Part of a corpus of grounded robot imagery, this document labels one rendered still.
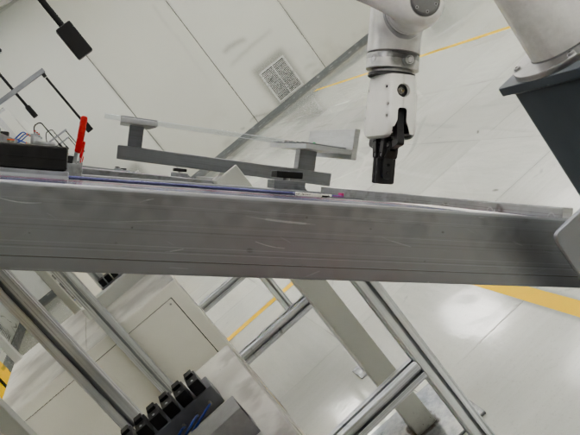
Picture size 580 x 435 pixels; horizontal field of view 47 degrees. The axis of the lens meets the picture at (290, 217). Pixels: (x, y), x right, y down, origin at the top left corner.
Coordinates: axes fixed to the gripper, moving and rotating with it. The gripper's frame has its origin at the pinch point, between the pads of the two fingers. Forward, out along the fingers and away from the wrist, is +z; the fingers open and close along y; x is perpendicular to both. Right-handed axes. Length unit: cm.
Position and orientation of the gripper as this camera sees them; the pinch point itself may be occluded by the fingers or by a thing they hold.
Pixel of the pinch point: (383, 171)
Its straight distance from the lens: 108.9
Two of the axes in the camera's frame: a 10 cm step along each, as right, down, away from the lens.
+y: -3.0, -0.7, 9.5
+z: -0.8, 10.0, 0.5
